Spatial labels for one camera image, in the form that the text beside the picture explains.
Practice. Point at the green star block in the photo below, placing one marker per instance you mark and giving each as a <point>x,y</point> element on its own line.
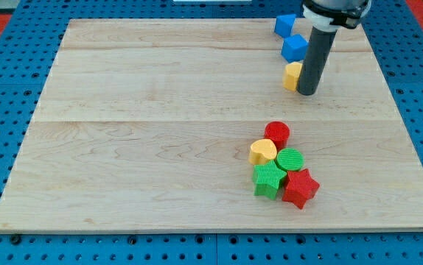
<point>268,179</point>

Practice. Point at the red star block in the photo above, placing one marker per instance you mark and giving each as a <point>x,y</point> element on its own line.
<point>300,188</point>

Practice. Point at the yellow heart block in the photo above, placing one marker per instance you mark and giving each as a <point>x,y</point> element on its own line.
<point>261,152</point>

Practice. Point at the red cylinder block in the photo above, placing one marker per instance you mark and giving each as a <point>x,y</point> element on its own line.
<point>278,132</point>

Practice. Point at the wooden board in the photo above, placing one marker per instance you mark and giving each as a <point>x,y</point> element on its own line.
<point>144,126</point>

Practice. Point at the green cylinder block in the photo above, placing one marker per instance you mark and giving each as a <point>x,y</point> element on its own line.
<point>290,159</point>

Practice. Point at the yellow pentagon block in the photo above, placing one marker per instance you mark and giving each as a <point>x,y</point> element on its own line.
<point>291,75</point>

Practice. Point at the blue cube block near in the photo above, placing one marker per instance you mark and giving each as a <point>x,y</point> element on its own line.
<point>294,48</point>

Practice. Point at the blue cube block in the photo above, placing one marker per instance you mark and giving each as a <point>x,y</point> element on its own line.
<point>294,48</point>
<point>284,25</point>

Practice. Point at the blue cube block far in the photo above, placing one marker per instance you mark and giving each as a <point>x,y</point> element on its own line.
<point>284,25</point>

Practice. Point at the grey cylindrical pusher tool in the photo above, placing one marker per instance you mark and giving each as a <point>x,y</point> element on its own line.
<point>318,50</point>

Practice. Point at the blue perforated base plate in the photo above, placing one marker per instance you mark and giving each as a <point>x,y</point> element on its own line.
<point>28,46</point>

